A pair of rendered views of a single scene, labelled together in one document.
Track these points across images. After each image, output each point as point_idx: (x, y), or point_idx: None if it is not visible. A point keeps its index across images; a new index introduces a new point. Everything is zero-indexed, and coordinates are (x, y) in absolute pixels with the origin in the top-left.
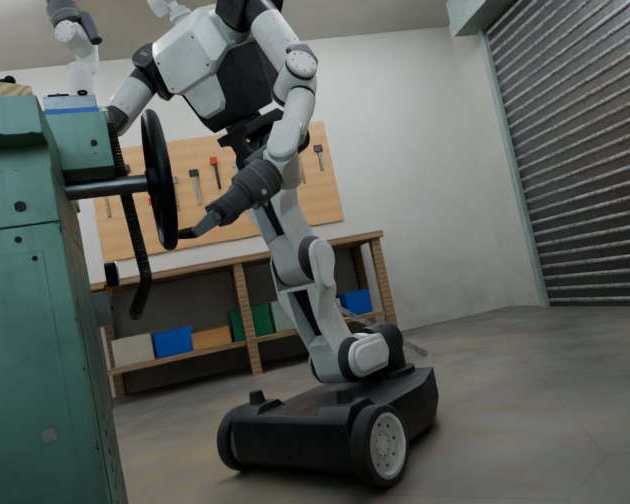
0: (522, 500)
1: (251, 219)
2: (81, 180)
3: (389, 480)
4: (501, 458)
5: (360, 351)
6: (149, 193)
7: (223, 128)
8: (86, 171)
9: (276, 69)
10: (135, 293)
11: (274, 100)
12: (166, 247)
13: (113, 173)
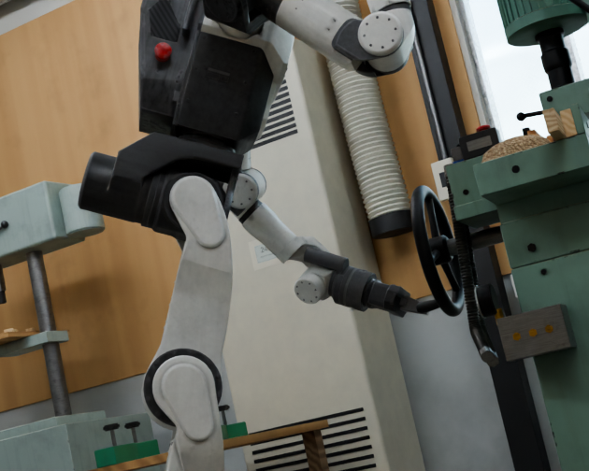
0: None
1: (231, 291)
2: (497, 217)
3: None
4: None
5: None
6: (452, 259)
7: (235, 147)
8: (496, 221)
9: (246, 163)
10: (485, 338)
11: (257, 192)
12: (459, 313)
13: (471, 226)
